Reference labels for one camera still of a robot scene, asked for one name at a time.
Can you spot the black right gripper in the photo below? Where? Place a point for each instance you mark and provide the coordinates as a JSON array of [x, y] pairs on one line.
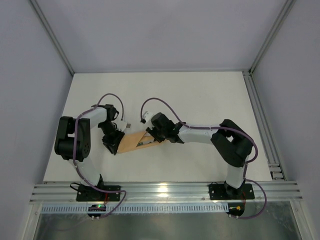
[[155, 133]]

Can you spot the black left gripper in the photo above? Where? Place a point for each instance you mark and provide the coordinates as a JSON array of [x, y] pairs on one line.
[[112, 142]]

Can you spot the beige cloth napkin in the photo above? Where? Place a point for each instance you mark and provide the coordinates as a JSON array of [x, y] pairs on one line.
[[129, 142]]

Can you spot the green handled knife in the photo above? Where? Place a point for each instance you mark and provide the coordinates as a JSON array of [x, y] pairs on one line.
[[144, 143]]

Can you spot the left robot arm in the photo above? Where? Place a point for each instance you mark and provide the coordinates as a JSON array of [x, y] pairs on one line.
[[73, 141]]

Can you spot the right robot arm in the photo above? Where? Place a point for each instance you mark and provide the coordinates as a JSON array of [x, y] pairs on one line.
[[231, 142]]

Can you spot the left controller board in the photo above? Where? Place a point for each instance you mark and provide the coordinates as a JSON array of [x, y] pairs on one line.
[[96, 211]]

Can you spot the controller board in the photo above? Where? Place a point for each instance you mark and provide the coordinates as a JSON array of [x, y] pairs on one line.
[[96, 211], [235, 210]]

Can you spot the right controller board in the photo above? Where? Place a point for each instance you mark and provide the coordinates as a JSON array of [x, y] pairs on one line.
[[235, 210]]

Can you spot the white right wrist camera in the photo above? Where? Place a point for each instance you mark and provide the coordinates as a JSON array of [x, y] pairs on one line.
[[146, 117]]

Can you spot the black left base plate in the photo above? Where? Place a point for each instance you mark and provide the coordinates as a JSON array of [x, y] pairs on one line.
[[88, 194]]

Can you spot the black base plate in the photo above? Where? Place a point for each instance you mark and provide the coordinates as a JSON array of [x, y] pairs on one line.
[[88, 194], [222, 191]]

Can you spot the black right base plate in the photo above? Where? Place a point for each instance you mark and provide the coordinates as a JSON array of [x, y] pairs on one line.
[[222, 191]]

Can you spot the front aluminium rail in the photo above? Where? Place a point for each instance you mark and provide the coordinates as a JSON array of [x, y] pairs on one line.
[[166, 192]]

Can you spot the slotted cable duct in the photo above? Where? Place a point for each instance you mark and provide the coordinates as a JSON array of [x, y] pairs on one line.
[[137, 208]]

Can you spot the left rear aluminium post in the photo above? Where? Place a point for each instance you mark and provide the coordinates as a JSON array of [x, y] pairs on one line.
[[51, 35]]

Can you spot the aluminium post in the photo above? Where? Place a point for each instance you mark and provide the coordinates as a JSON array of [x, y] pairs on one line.
[[51, 35], [272, 33]]

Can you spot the aluminium frame rail right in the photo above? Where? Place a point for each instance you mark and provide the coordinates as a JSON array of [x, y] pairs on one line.
[[269, 145]]

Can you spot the right rear aluminium post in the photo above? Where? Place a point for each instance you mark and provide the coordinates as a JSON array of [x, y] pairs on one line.
[[272, 33]]

